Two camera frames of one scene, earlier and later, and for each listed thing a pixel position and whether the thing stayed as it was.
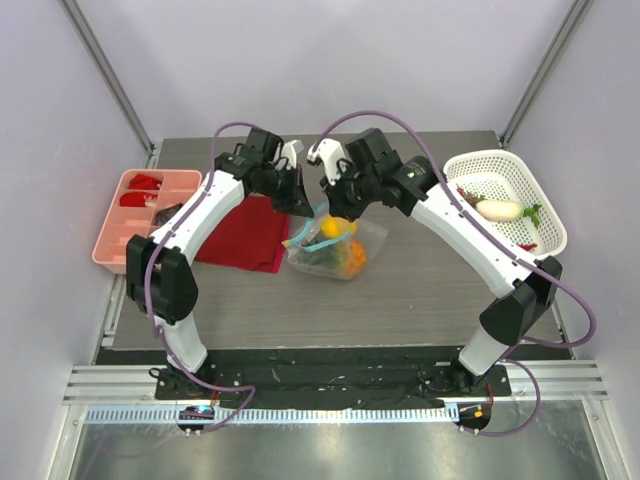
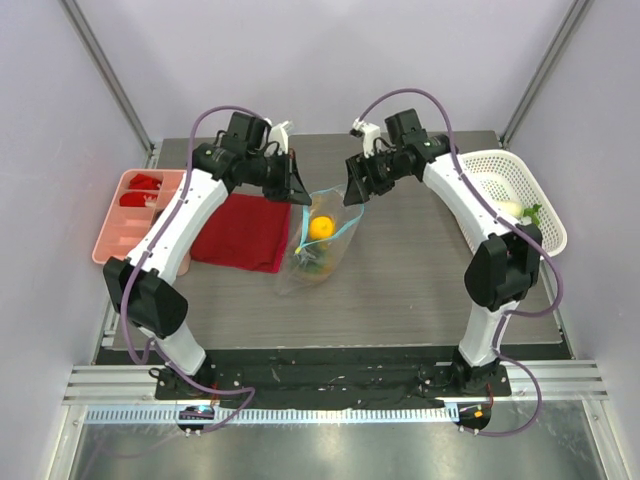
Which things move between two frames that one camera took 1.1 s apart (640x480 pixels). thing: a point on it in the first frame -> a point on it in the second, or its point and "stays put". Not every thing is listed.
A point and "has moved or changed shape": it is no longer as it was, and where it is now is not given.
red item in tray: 142,182 stays put
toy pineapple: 350,256 -> 316,260
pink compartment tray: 120,223 stays put
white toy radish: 506,211 stays put
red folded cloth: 251,236 stays put
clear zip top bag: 310,252 has moved or changed shape
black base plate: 330,378 stays put
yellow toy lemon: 334,226 -> 322,227
